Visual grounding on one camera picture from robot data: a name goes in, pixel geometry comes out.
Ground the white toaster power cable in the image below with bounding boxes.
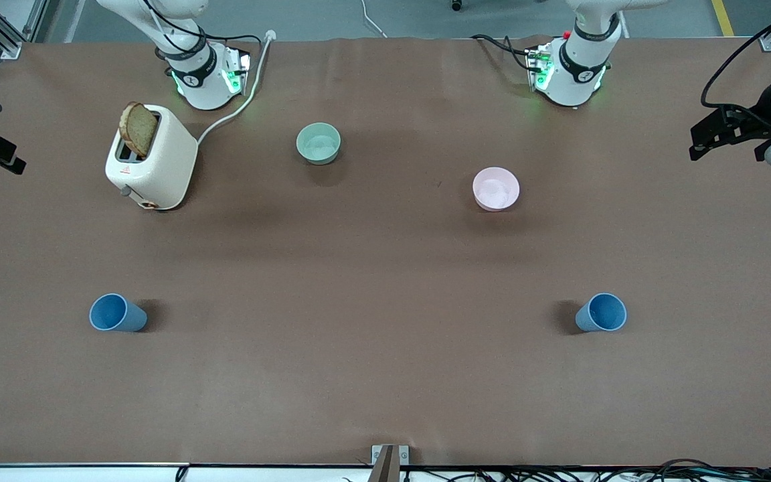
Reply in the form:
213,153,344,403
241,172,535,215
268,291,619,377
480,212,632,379
196,30,277,146

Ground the white floor cable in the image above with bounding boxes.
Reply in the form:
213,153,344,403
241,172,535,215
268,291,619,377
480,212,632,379
359,0,388,39

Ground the black cable bundle under table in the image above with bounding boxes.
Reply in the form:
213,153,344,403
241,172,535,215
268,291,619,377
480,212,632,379
406,458,771,482

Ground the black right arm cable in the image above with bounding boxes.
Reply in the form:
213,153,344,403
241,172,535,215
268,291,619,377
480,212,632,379
141,0,264,76

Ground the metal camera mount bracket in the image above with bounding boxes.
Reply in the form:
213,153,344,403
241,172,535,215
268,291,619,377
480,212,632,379
371,444,410,482

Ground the blue ribbed plastic cup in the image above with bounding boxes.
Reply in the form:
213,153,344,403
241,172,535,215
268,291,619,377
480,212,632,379
574,293,628,333
88,293,149,333

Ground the brown bread slice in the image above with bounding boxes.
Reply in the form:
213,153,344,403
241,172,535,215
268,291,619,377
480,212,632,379
118,101,159,159

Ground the pink bowl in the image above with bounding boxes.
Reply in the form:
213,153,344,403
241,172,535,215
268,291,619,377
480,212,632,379
472,167,521,213

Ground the green bowl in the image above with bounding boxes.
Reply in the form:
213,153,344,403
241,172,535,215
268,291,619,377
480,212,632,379
295,123,342,165

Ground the black left arm hanging cable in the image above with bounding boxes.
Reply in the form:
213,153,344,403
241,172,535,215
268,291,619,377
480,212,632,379
700,0,771,114

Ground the cream white toaster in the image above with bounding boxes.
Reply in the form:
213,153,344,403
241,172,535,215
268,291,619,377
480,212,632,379
104,104,199,212

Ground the black left base cable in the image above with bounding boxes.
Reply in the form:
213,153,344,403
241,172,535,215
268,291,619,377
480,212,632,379
470,33,535,72

